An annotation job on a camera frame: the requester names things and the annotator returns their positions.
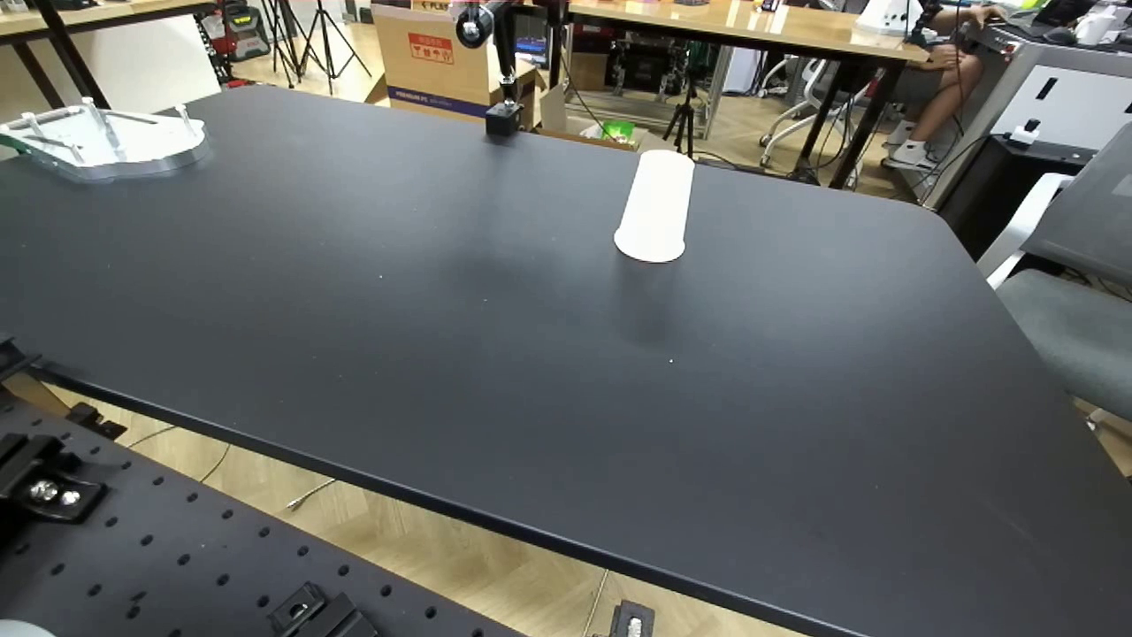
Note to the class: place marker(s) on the clear plastic rack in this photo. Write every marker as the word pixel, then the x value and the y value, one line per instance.
pixel 119 143

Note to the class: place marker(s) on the white paper cup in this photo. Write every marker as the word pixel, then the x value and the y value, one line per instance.
pixel 657 207

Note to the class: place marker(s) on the small green object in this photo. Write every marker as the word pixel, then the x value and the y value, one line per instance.
pixel 618 128

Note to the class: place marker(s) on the short black tripod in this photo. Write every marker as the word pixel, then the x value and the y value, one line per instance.
pixel 684 118

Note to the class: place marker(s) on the brown cardboard box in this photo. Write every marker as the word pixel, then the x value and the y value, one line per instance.
pixel 428 56

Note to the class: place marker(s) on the small metal plate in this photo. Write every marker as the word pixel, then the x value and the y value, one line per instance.
pixel 632 621

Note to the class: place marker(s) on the white office chair base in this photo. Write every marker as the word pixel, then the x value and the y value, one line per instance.
pixel 802 112

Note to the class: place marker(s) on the long wooden table black legs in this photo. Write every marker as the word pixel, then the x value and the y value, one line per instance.
pixel 756 27

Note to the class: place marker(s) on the tall black tripod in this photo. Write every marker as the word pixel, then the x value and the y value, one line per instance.
pixel 323 38

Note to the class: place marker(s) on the seated person's leg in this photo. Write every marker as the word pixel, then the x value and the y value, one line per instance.
pixel 944 99

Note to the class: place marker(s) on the black perforated mounting board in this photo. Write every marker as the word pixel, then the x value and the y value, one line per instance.
pixel 179 555

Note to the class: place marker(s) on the white flat board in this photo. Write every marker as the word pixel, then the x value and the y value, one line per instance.
pixel 144 65

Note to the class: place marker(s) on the grey office chair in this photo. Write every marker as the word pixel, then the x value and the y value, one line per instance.
pixel 1080 307

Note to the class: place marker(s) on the grey cabinet with white panel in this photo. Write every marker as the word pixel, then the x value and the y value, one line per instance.
pixel 1049 112

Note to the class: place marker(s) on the small wooden table black legs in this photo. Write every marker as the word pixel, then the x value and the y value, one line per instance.
pixel 73 17

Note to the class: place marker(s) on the round black camera head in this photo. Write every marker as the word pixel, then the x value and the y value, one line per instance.
pixel 476 27

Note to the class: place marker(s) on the black square bracket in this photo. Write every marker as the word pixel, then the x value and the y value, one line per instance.
pixel 321 615

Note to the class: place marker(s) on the black bracket with silver bolts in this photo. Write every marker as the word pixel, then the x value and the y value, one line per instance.
pixel 46 483

